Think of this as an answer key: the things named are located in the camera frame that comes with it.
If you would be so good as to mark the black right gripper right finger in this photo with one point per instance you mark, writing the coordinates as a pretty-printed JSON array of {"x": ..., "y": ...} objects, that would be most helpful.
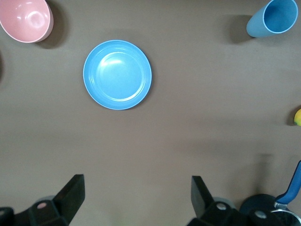
[{"x": 211, "y": 214}]

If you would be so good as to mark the pink bowl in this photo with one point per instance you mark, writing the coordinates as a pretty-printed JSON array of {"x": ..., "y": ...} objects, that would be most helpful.
[{"x": 23, "y": 21}]

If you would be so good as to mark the yellow lemon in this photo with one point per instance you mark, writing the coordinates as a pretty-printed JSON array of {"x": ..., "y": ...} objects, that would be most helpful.
[{"x": 298, "y": 117}]

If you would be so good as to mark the blue plate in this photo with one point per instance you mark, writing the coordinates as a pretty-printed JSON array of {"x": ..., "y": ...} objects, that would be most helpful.
[{"x": 117, "y": 75}]

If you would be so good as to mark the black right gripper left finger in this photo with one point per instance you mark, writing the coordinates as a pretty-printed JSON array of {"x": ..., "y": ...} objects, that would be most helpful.
[{"x": 61, "y": 207}]

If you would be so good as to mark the blue cup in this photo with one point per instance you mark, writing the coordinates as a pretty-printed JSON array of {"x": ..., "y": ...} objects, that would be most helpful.
[{"x": 258, "y": 26}]

